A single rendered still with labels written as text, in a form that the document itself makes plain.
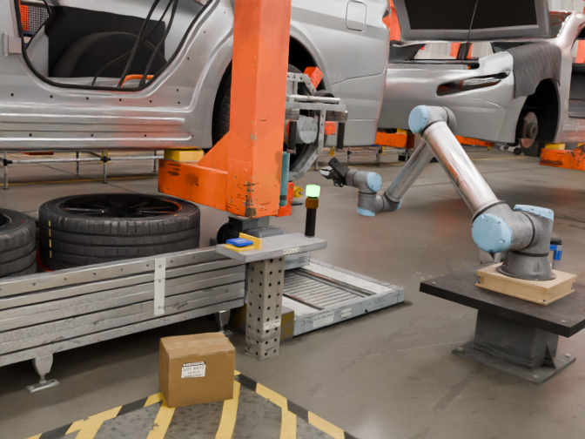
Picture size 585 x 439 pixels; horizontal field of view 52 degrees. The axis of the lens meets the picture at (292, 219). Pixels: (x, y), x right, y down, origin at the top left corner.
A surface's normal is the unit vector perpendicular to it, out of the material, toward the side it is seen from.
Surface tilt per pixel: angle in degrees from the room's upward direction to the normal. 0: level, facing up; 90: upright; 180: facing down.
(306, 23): 90
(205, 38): 90
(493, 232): 94
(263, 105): 90
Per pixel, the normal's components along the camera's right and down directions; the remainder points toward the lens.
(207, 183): -0.72, 0.09
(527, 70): 0.41, 0.12
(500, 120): 0.19, 0.34
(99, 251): 0.01, 0.20
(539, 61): 0.61, 0.10
